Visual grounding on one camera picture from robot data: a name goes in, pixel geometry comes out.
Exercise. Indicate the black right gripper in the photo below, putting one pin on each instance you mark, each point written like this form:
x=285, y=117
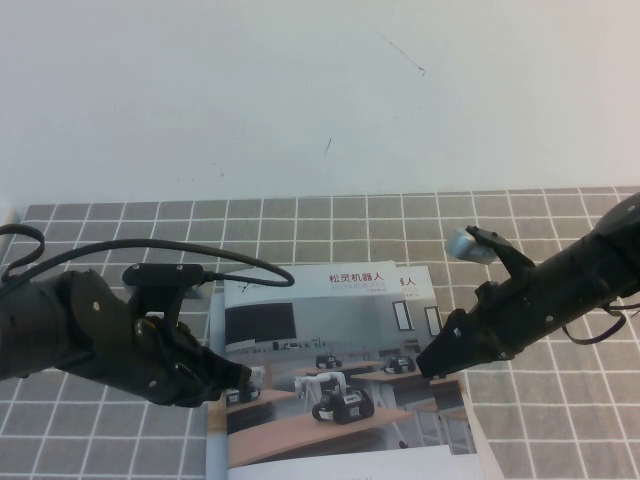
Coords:
x=500, y=325

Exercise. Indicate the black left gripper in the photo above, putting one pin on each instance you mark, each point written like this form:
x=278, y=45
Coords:
x=165, y=365

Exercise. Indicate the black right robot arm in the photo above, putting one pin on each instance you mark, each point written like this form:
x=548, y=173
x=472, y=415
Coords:
x=590, y=280

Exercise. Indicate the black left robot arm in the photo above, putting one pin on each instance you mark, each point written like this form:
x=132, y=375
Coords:
x=45, y=325

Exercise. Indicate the stained white brochure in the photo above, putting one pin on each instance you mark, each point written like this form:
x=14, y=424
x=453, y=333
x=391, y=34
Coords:
x=216, y=440

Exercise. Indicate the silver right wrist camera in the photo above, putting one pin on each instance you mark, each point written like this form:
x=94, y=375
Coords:
x=470, y=247

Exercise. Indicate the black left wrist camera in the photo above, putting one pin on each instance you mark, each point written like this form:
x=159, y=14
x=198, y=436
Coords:
x=165, y=277

